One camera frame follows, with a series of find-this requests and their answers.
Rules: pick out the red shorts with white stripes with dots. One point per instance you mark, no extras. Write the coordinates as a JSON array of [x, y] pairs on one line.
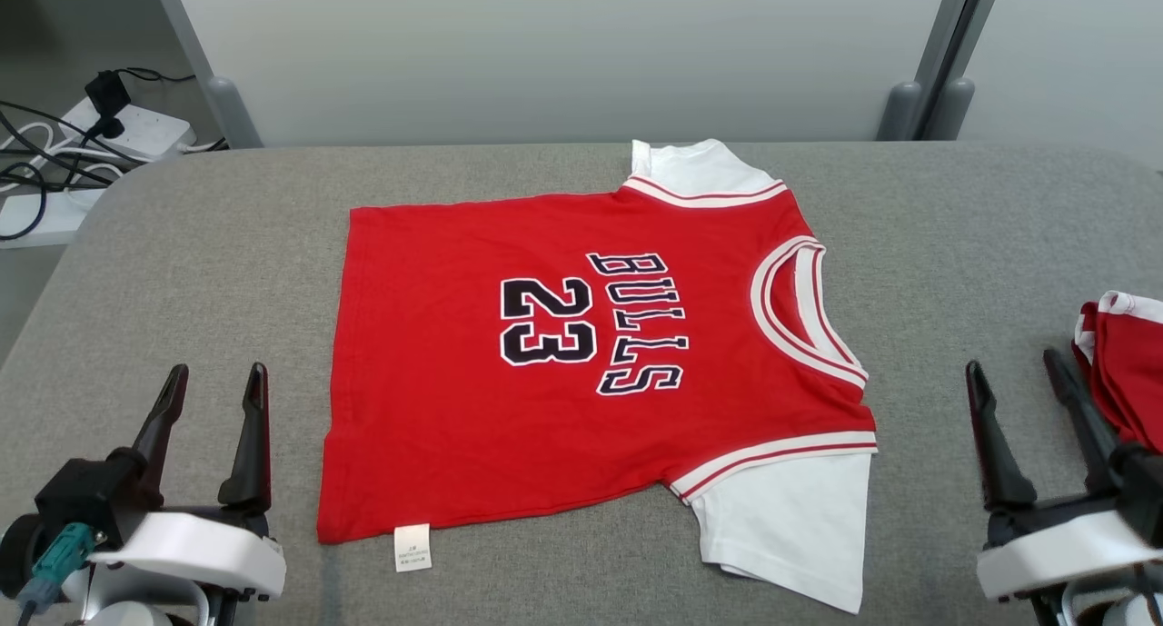
[[1131, 372]]

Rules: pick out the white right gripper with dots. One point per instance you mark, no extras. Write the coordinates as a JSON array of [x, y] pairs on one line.
[[1054, 553]]

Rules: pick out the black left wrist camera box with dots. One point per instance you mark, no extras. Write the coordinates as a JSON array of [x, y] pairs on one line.
[[91, 499]]

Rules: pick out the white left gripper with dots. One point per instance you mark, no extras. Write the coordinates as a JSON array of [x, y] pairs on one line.
[[200, 553]]

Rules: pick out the red white-sleeved Bulls jersey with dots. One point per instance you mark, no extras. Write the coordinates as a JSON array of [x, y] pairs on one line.
[[454, 426]]

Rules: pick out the grey partition post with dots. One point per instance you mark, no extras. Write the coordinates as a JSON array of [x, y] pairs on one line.
[[949, 108], [901, 113], [232, 108]]

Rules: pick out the black plug adapter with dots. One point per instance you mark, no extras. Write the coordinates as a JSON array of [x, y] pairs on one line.
[[109, 99]]

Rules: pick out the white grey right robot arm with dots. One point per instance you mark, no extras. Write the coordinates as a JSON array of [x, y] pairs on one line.
[[1108, 608]]

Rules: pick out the grey fabric sofa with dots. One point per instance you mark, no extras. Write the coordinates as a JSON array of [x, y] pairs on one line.
[[182, 272]]

